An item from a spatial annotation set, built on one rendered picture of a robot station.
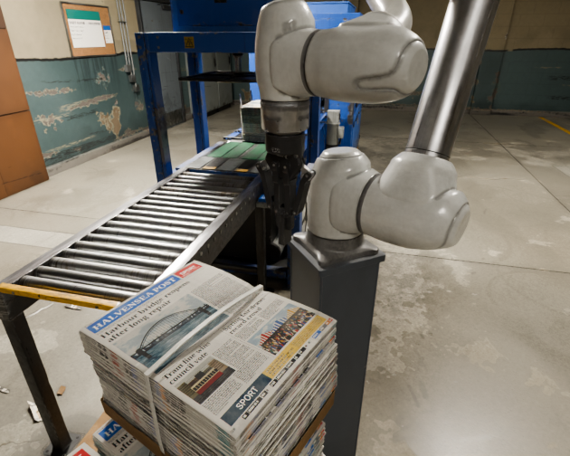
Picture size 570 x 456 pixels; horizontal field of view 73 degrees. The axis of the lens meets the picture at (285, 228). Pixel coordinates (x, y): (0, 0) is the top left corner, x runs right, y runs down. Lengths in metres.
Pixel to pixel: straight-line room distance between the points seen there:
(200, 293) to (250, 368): 0.23
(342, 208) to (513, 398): 1.55
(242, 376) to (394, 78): 0.49
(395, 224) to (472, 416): 1.37
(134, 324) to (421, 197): 0.62
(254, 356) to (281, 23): 0.53
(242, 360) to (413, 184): 0.50
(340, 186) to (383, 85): 0.39
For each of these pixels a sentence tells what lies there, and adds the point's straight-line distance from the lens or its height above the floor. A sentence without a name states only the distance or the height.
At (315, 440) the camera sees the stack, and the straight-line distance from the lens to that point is 0.87.
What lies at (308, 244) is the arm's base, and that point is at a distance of 1.05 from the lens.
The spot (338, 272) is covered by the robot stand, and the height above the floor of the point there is 0.98.
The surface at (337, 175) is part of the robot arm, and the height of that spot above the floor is 1.23.
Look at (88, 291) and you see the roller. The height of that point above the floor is 0.79.
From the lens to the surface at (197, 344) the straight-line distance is 0.70.
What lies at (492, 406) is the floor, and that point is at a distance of 2.18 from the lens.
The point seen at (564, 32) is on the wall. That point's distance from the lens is 10.13.
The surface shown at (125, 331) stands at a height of 1.06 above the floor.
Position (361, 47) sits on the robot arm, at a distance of 0.60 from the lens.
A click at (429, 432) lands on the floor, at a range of 1.99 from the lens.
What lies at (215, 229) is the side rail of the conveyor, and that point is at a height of 0.80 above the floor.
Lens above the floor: 1.53
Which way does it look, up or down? 26 degrees down
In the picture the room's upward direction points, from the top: straight up
